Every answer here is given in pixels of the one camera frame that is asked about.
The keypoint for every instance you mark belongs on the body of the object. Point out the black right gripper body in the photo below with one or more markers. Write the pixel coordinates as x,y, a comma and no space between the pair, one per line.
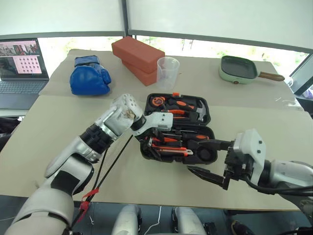
236,162

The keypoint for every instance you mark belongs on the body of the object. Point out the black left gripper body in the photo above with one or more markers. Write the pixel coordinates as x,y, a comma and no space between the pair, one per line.
162,135

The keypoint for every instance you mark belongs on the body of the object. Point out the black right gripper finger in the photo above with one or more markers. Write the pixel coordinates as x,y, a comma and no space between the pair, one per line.
210,176
217,145

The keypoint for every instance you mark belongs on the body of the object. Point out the orange black utility knife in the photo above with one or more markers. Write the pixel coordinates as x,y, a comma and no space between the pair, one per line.
176,153

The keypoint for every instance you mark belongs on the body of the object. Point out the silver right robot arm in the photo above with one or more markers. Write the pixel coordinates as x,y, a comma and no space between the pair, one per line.
288,171

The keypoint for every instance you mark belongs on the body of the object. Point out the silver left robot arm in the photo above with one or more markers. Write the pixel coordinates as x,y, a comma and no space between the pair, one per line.
73,156

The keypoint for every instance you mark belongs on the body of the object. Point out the black tool case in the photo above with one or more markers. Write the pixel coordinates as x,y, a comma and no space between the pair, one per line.
176,160

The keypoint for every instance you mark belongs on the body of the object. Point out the orange black tape measure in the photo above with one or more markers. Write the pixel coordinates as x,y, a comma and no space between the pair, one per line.
157,101

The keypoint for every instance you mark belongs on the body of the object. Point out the white right robot leg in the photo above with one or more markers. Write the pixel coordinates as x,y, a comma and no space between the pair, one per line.
188,222

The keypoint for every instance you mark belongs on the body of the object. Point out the white robot leg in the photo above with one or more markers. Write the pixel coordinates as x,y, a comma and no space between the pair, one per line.
124,222
188,222

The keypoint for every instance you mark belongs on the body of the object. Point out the clear plastic measuring cup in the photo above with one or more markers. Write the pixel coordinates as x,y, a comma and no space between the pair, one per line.
168,77

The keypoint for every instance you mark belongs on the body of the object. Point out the red brick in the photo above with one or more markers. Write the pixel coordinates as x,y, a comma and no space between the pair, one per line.
144,77
138,50

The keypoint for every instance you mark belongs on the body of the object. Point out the black red shoe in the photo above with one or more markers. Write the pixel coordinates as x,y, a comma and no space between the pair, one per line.
242,228

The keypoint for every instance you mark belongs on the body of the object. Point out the green electric frying pan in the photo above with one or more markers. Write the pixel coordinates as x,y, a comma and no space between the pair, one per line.
237,68

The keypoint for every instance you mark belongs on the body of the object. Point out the black equipment beside table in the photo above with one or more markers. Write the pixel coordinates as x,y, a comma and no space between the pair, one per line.
305,104

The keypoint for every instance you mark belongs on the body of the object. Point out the blue boxing glove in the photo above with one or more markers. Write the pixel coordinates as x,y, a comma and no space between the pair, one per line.
89,80

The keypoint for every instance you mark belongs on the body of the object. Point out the white left robot leg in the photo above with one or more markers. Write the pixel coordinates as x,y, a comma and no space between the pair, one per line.
124,222

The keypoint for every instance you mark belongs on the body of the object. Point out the white mug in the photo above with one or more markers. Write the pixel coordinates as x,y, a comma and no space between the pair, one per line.
289,82

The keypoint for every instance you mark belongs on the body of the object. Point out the purple small object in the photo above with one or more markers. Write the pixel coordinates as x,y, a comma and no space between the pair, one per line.
308,93

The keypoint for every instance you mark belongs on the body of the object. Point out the black framed glass panel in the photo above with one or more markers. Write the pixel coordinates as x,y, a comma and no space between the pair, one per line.
304,73

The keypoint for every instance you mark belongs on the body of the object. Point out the white roller blind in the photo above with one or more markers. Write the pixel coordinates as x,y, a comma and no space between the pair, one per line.
220,14
61,13

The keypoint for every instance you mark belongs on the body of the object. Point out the grey laptop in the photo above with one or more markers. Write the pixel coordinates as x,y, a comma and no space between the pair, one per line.
22,90

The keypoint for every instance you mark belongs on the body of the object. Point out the black bag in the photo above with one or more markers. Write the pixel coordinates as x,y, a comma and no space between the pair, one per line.
8,129

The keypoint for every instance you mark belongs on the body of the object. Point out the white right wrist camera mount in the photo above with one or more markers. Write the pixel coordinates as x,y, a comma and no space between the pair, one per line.
254,149

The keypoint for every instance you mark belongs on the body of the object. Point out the grey blind bottom rail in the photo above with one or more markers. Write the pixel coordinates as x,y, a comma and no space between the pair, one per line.
66,34
220,39

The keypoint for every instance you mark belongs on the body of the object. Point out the dark grey window post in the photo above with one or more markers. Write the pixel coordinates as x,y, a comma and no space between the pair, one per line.
125,17

